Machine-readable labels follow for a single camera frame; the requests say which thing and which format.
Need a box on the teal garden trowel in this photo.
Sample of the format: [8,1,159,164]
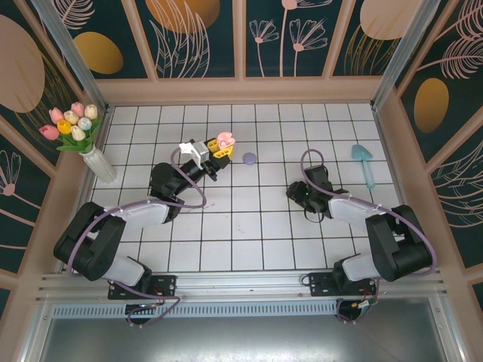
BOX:
[350,144,377,191]

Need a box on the white ribbed vase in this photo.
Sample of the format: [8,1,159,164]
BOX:
[82,146,118,186]

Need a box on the artificial tulip bouquet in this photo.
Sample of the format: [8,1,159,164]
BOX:
[38,101,103,156]

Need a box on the grey metal sheet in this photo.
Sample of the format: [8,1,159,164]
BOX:
[20,316,467,362]

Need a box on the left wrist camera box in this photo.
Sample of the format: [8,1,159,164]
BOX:
[177,139,210,169]

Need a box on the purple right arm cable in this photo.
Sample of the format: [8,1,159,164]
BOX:
[300,148,441,326]

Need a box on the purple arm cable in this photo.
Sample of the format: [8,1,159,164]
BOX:
[300,148,441,326]
[66,146,209,330]

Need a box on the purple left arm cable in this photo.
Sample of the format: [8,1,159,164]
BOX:
[66,146,209,330]

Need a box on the wall panel with orange disc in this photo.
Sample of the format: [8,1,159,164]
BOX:
[134,0,242,80]

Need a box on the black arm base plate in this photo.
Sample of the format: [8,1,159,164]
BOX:
[108,275,178,301]
[308,271,379,300]

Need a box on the wall panel with pink flowers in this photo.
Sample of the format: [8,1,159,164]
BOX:
[244,0,349,80]
[0,130,54,273]

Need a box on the aluminium mounting rail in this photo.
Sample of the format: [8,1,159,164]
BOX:
[35,271,448,305]

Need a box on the wall panel with pink disc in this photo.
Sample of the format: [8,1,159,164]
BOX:
[0,0,86,169]
[330,0,413,78]

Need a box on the wall panel with orange oval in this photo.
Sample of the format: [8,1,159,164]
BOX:
[56,0,152,81]
[398,41,483,165]

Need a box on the wall panel with pink leaves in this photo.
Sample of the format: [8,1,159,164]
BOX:
[429,131,483,271]

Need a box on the slotted grey cable duct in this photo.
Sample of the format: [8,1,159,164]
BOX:
[48,302,341,321]

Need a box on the aluminium corner post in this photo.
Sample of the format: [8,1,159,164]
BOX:
[371,0,443,112]
[29,0,112,111]

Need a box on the wall panel with pink feather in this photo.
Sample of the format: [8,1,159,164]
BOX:
[394,0,483,91]

